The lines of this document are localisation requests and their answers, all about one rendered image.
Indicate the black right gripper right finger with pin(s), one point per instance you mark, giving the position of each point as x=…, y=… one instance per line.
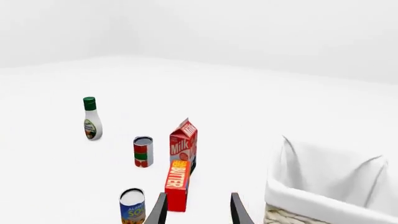
x=240, y=212

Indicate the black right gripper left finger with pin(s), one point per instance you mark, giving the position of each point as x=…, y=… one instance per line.
x=158, y=212

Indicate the blue alphabet soup tin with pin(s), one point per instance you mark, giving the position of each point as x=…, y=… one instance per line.
x=132, y=207

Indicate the white-lined wicker basket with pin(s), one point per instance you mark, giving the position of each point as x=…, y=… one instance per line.
x=326, y=182

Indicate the red butter box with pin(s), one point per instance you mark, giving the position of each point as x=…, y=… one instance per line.
x=178, y=184

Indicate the red tomato sauce tin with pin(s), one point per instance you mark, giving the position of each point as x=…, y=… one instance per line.
x=143, y=152

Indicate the red milk carton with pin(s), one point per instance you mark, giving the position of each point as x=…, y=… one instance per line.
x=183, y=144

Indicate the white green-capped dressing bottle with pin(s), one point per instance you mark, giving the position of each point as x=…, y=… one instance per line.
x=92, y=121

